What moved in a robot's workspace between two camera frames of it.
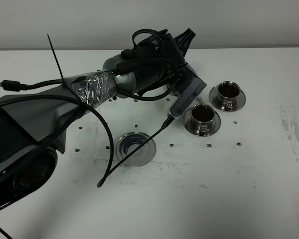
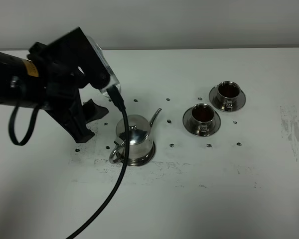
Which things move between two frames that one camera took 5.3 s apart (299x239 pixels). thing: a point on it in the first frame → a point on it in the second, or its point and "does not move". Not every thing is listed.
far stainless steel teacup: x=228 y=92 does not move
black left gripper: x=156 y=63 → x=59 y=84
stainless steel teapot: x=175 y=94 → x=141 y=147
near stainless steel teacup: x=202 y=116 does not move
